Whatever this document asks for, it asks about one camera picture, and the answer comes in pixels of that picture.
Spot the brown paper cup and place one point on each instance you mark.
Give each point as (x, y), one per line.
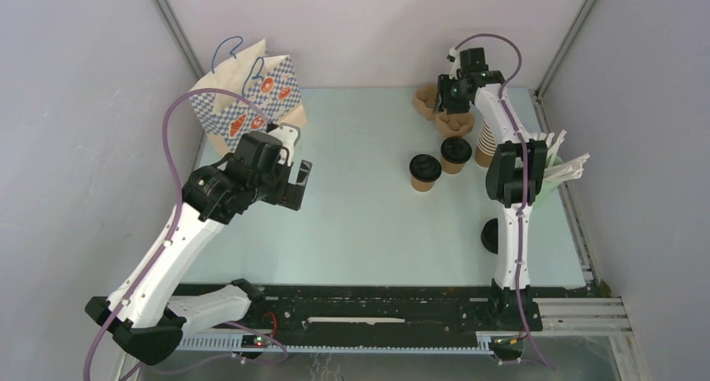
(420, 186)
(449, 167)

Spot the black plastic cup lid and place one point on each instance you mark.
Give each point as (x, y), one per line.
(425, 168)
(456, 150)

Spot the stack of brown paper cups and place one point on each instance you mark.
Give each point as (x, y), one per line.
(485, 146)

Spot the stack of black lids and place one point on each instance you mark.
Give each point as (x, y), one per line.
(489, 236)

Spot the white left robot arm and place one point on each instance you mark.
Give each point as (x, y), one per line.
(143, 315)

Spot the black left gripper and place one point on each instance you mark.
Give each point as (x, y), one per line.
(290, 197)

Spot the blue checkered paper bag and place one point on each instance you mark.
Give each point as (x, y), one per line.
(246, 92)

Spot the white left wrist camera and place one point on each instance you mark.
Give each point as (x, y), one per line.
(288, 135)

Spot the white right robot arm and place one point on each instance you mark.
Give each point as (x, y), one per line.
(513, 179)

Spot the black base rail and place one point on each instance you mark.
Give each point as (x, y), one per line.
(430, 319)

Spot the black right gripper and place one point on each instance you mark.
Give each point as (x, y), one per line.
(443, 100)

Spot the green straw holder cup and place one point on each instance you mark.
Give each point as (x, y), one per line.
(546, 192)

